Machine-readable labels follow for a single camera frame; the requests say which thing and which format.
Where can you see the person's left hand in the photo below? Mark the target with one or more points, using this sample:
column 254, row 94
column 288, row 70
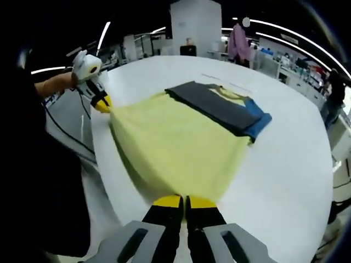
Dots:
column 70, row 79

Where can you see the operator in dark clothes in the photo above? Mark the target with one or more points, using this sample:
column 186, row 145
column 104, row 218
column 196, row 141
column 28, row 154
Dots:
column 35, row 164

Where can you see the wide white pillar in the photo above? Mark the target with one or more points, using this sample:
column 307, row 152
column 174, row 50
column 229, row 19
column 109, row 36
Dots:
column 196, row 30

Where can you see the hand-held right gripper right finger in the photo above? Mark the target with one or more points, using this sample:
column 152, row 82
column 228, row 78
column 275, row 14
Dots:
column 205, row 233

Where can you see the black and orange object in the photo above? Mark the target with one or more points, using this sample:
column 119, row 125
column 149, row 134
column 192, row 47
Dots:
column 188, row 50

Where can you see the white cabinet row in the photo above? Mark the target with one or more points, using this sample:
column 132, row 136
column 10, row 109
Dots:
column 296, row 76

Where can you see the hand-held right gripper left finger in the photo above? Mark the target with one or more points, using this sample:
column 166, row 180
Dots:
column 164, row 233

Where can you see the yellow grey blue garment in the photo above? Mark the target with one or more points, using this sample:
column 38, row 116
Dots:
column 175, row 142

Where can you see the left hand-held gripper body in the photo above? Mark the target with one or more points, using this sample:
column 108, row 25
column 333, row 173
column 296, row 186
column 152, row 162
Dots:
column 87, row 67

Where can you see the curved ceiling light strip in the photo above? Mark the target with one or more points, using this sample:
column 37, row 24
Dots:
column 301, row 38

